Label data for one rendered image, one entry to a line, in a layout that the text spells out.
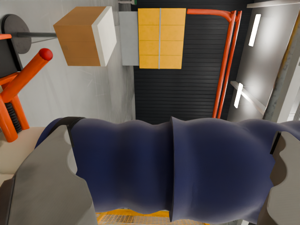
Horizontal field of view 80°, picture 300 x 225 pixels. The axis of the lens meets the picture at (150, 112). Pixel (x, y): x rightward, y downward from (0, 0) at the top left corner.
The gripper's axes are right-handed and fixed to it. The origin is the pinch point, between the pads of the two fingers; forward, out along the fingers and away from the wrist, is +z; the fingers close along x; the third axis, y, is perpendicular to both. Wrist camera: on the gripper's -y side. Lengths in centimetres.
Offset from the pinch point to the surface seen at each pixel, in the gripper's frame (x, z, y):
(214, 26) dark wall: 286, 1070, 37
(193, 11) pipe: 120, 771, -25
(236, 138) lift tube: 14.6, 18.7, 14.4
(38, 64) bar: -23.0, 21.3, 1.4
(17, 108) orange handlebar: -32.3, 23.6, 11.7
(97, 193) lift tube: -12.3, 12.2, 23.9
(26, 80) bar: -26.5, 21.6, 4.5
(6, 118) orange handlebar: -32.2, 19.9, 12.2
